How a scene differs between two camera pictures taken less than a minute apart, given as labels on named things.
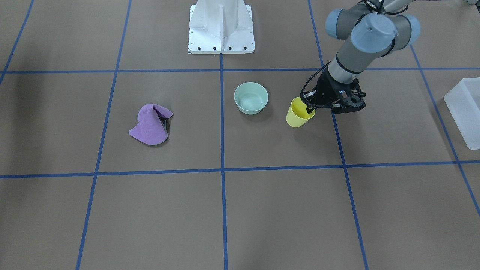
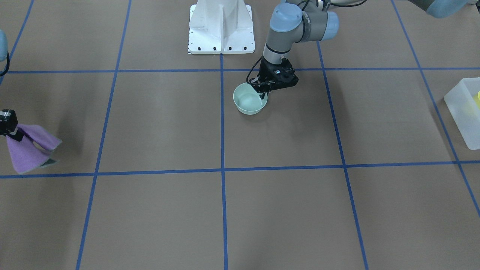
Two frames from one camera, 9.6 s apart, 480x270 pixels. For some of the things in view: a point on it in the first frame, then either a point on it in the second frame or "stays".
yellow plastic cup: (297, 115) to (477, 98)
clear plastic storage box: (463, 102) stays
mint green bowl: (250, 98) stays
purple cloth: (150, 129) to (35, 149)
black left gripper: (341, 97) to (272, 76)
